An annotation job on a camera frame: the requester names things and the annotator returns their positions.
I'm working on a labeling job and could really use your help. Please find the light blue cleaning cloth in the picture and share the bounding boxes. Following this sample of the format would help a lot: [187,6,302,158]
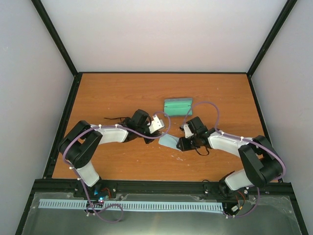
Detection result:
[158,134,180,151]

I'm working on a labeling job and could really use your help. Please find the black sunglasses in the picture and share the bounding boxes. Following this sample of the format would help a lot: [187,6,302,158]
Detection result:
[104,117,131,127]

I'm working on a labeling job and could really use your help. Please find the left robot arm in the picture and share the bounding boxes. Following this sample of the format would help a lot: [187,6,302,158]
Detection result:
[58,109,165,197]

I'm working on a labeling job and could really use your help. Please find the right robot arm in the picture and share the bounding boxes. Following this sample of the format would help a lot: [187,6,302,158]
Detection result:
[176,117,286,197]

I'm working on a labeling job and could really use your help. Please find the left controller board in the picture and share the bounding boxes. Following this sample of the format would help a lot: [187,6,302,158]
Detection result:
[94,188,111,203]

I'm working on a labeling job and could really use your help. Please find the right controller connector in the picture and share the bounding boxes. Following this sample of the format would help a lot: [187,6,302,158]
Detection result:
[223,188,248,217]

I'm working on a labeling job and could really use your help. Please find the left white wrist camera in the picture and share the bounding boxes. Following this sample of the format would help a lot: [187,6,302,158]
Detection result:
[148,115,165,134]

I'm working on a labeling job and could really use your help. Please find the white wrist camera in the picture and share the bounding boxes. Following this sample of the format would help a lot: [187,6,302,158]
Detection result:
[180,123,194,139]
[148,115,165,134]

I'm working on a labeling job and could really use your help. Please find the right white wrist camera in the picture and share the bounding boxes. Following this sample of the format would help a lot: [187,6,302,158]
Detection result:
[180,123,194,139]

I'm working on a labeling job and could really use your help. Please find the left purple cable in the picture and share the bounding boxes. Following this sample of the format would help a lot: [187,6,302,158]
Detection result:
[63,111,172,223]

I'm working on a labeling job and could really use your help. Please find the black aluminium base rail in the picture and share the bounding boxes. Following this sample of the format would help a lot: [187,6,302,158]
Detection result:
[34,179,293,201]

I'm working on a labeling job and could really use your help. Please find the light blue cable duct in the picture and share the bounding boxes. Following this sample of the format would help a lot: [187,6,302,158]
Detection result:
[38,199,223,213]

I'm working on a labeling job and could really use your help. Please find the black enclosure frame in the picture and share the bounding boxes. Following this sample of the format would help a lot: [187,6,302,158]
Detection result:
[16,0,296,235]

